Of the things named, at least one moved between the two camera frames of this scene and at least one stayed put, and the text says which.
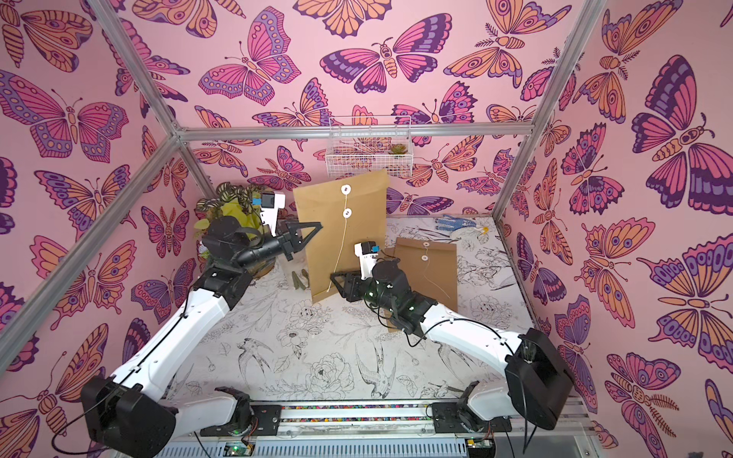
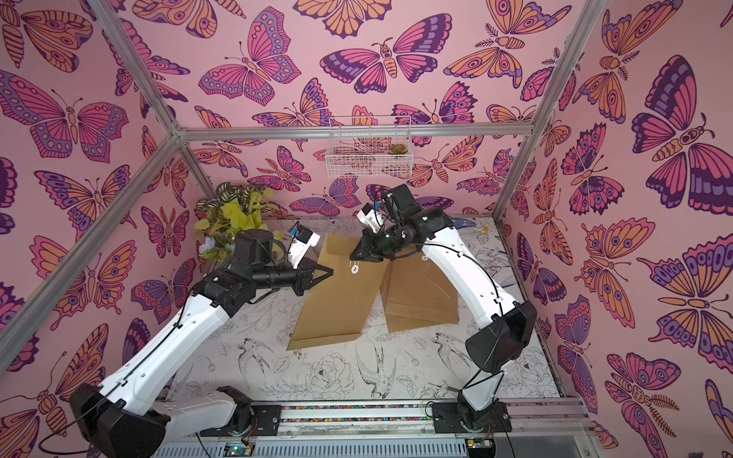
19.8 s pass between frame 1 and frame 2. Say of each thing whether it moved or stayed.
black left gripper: moved
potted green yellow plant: stayed
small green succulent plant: stayed
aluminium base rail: stayed
